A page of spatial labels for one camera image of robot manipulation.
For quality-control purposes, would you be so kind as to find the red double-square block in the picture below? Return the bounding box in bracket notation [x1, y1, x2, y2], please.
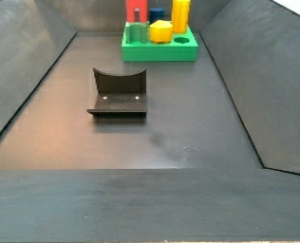
[125, 0, 147, 23]

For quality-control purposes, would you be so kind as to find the green shape-sorter board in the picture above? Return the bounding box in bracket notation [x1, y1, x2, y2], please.
[120, 20, 199, 63]

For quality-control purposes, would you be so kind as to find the black curved holder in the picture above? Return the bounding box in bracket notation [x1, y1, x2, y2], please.
[87, 68, 147, 116]

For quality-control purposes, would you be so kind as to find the green notched block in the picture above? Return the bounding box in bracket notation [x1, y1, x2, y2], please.
[124, 22, 147, 44]

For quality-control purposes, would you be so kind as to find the yellow pentagon block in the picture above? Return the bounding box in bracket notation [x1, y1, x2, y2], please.
[149, 20, 172, 43]

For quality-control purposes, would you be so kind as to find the dark blue cylinder block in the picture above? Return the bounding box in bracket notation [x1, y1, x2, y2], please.
[148, 8, 163, 23]

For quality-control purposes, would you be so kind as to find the yellow star block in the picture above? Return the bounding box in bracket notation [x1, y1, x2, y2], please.
[171, 0, 189, 33]

